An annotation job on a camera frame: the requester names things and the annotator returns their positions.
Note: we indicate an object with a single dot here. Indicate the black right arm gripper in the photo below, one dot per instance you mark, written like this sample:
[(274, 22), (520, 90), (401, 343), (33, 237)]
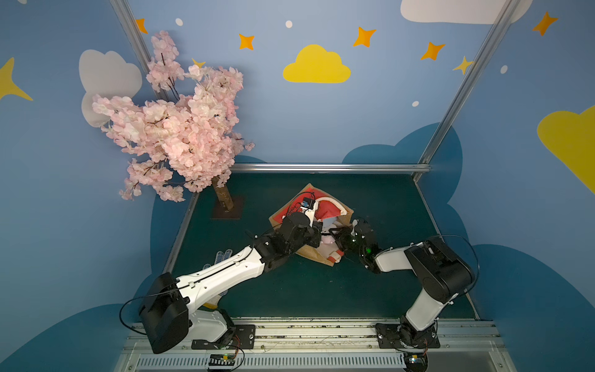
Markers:
[(346, 238)]

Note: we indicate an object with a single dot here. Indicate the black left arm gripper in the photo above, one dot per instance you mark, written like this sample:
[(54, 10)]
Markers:
[(314, 231)]

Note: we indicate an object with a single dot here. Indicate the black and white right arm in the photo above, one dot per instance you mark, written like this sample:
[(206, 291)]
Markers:
[(443, 275)]

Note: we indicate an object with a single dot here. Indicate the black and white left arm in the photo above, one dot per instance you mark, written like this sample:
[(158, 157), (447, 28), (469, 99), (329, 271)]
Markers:
[(171, 308)]

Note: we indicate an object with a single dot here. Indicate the brown artificial tree trunk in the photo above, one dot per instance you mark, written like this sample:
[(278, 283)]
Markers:
[(223, 195)]

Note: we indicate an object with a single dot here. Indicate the small green circuit board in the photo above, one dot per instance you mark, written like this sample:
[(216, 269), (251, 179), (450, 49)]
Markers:
[(221, 361)]

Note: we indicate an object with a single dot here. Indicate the pink cherry blossom foliage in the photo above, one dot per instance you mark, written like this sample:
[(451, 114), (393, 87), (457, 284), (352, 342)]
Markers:
[(187, 144)]

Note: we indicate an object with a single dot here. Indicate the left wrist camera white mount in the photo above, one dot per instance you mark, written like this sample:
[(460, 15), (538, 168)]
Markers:
[(309, 207)]

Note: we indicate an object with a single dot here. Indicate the horizontal aluminium frame rail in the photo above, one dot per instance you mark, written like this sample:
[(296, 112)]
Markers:
[(362, 169)]

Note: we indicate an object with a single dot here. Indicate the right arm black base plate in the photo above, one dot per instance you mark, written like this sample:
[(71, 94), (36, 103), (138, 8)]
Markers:
[(405, 336)]

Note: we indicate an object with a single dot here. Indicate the front aluminium mounting rail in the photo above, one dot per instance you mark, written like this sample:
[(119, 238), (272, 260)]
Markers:
[(332, 344)]

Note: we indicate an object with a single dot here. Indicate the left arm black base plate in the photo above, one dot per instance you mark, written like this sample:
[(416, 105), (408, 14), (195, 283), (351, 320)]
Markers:
[(237, 337)]

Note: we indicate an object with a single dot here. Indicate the right aluminium frame post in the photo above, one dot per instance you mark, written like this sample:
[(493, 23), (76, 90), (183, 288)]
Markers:
[(492, 41)]

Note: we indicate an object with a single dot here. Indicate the aluminium frame post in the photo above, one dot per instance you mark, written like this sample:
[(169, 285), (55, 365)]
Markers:
[(128, 22), (492, 41)]

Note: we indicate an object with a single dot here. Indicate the left aluminium frame post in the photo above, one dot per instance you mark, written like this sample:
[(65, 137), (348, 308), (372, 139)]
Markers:
[(128, 22)]

